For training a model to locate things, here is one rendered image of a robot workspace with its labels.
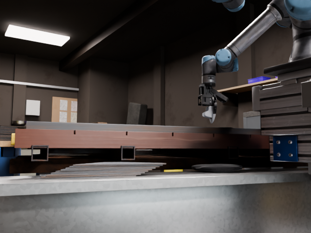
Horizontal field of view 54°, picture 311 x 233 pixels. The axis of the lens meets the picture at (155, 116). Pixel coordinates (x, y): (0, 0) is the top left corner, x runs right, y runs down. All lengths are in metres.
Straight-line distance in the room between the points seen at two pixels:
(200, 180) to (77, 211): 0.40
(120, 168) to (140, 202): 0.18
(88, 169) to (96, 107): 7.53
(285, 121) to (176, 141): 0.39
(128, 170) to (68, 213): 0.23
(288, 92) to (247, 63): 4.34
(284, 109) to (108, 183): 0.61
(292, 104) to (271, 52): 4.24
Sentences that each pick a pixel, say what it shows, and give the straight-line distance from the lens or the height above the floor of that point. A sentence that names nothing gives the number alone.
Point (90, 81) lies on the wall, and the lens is 8.49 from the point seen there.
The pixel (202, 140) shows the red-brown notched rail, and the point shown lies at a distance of 1.21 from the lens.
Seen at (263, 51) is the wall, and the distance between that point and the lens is 5.40.
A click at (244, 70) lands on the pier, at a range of 5.44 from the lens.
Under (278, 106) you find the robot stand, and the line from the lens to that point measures 1.11.
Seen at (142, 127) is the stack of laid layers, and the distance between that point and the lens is 1.16.
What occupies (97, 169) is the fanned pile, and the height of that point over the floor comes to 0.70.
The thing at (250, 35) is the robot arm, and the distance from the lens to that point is 1.57.
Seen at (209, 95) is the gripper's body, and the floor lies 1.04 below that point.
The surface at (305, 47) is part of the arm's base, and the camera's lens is 1.09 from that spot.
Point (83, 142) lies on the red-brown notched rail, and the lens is 1.06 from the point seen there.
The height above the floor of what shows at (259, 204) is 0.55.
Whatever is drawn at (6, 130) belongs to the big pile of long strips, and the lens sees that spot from 1.39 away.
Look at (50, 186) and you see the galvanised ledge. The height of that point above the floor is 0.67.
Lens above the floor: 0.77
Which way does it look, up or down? 6 degrees up
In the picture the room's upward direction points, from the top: straight up
